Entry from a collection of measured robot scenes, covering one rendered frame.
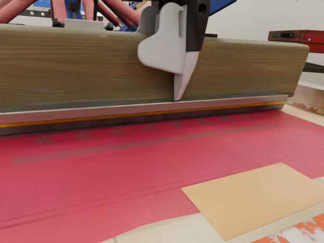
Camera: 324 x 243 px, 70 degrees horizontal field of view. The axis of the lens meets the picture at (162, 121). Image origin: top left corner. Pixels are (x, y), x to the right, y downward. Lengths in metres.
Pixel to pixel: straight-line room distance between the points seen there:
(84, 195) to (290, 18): 2.64
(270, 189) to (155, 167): 0.09
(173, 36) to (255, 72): 0.14
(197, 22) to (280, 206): 0.16
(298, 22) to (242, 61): 2.36
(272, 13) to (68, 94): 2.73
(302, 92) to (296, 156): 0.20
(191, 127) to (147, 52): 0.11
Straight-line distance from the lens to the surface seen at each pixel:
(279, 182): 0.21
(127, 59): 0.24
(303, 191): 0.21
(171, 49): 0.23
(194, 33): 0.23
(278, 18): 2.81
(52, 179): 0.19
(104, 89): 0.24
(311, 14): 2.60
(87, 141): 0.23
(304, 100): 0.45
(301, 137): 0.31
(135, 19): 1.25
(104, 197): 0.16
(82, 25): 0.88
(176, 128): 0.27
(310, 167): 0.25
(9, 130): 0.26
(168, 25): 0.23
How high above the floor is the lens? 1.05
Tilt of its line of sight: 21 degrees down
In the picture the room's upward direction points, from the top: 4 degrees clockwise
